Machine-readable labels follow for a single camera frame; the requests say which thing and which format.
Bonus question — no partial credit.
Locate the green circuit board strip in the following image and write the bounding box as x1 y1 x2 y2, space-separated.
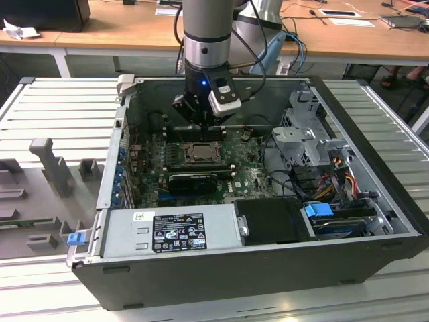
0 217 54 229

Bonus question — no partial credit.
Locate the blue cable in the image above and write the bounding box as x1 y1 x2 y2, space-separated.
286 32 308 74

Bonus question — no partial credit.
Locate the black plastic shroud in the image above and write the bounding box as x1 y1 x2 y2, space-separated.
233 197 318 248

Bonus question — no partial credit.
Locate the pale blue teach pendant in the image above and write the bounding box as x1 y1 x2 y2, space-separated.
249 32 286 74

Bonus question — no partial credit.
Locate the yellow red wire bundle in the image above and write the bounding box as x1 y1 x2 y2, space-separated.
314 170 357 199

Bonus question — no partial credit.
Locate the black camera cable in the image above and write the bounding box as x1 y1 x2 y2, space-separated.
246 0 269 100

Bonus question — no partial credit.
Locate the black open PC case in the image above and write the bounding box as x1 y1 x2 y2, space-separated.
66 74 429 311

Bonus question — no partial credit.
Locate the black box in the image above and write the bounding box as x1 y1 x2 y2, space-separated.
0 0 91 33

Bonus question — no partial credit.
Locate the grey notebook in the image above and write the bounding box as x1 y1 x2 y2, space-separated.
379 15 424 30

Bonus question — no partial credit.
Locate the metal socket cover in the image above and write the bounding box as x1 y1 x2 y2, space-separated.
182 141 224 165

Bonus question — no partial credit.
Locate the CPU socket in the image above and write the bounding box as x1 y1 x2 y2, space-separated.
180 140 226 166

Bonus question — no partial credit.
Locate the CPU silver plate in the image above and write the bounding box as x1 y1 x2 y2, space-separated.
190 144 216 160

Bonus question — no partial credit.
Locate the white paper sheet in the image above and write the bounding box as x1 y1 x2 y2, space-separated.
328 17 376 28

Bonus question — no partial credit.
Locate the silver metal disk bay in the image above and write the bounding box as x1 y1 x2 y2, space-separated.
271 90 353 175

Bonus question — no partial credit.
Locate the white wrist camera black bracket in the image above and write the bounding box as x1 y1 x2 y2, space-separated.
204 69 243 119

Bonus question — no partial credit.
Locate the black graphics card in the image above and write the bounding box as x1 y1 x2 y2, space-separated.
166 172 218 196

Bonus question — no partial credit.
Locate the white framed desk panel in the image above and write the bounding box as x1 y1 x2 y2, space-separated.
318 9 362 19

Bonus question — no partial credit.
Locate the crumpled white paper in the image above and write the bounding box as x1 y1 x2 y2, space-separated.
2 18 41 40

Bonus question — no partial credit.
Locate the silver power supply unit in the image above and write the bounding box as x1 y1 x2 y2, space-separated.
100 203 243 259

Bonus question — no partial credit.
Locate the grey parts rack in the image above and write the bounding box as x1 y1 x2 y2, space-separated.
0 137 108 261

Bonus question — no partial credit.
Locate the black RAM slot row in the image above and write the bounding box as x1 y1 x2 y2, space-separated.
166 160 235 178
166 126 225 142

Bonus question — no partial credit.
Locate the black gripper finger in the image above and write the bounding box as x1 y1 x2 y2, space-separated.
172 95 206 133
205 115 224 133

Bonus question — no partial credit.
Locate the grey case handle latch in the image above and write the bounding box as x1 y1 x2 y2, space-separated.
116 74 135 98

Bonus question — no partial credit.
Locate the hard disk in blue carrier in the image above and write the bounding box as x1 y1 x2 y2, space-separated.
303 201 369 241

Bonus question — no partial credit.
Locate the green motherboard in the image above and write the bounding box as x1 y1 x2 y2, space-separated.
129 129 286 207

